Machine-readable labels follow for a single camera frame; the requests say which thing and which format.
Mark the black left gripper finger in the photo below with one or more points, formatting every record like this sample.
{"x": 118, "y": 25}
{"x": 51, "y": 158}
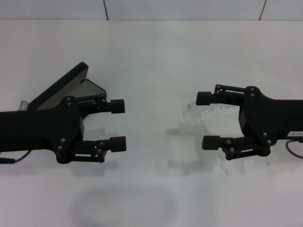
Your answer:
{"x": 117, "y": 144}
{"x": 117, "y": 106}

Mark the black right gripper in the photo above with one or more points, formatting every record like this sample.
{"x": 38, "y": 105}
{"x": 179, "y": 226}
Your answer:
{"x": 265, "y": 118}

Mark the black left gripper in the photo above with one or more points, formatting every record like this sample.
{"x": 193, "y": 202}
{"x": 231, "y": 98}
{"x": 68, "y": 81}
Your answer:
{"x": 35, "y": 127}

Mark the clear white glasses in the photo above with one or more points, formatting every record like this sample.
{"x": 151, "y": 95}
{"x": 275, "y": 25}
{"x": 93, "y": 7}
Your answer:
{"x": 208, "y": 110}

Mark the black glasses case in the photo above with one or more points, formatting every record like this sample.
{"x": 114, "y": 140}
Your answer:
{"x": 59, "y": 82}

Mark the silver metal plug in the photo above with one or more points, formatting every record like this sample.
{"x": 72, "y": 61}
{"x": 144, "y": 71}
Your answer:
{"x": 23, "y": 105}

